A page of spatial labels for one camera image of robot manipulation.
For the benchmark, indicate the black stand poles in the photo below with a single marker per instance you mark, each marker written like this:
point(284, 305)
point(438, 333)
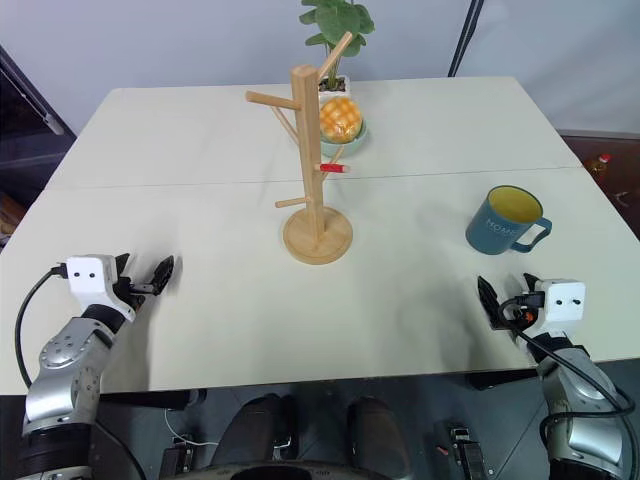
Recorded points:
point(463, 35)

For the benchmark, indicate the blue mug yellow inside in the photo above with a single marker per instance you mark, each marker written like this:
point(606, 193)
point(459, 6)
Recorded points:
point(492, 230)

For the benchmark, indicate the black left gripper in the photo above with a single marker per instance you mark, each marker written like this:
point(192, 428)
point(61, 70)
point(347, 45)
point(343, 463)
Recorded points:
point(135, 290)

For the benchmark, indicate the dark cabinet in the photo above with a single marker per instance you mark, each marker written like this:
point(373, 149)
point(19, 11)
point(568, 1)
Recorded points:
point(25, 150)

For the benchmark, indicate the small red toy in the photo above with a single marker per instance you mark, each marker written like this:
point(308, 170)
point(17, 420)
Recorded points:
point(599, 164)

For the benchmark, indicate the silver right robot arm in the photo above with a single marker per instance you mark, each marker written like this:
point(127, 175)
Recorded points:
point(590, 440)

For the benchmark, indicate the red tape marker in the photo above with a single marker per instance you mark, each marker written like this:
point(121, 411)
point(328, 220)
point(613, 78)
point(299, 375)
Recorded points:
point(334, 168)

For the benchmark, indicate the golden pineapple bun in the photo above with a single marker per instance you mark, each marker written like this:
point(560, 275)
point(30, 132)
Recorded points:
point(342, 117)

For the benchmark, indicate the green plant in white pot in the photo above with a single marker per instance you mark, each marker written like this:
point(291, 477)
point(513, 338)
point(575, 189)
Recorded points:
point(340, 20)

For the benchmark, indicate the dark rounded shape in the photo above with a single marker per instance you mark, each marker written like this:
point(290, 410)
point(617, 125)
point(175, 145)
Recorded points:
point(255, 430)

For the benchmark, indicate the wooden mug tree stand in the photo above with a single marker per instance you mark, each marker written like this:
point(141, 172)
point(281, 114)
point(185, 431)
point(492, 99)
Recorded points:
point(309, 150)

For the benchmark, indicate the black table frame bar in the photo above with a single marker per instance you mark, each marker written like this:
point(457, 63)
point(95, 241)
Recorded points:
point(150, 399)

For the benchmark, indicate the black clamp block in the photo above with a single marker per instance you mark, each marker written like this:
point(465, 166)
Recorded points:
point(460, 450)
point(177, 455)

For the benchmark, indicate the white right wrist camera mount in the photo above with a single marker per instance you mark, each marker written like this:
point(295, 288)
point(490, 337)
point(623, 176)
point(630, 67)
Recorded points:
point(565, 300)

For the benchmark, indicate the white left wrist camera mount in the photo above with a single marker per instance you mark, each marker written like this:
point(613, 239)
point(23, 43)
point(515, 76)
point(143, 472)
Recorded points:
point(92, 280)

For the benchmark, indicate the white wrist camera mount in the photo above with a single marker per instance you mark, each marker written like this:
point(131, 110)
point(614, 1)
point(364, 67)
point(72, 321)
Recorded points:
point(565, 300)
point(92, 280)

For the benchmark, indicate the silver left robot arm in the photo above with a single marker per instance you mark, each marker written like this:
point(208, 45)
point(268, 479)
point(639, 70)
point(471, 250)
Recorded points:
point(65, 350)

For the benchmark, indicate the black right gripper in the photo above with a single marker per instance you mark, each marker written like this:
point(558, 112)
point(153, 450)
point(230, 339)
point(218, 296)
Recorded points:
point(522, 312)

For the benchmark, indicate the pale green bowl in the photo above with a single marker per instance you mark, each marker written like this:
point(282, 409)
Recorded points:
point(356, 145)

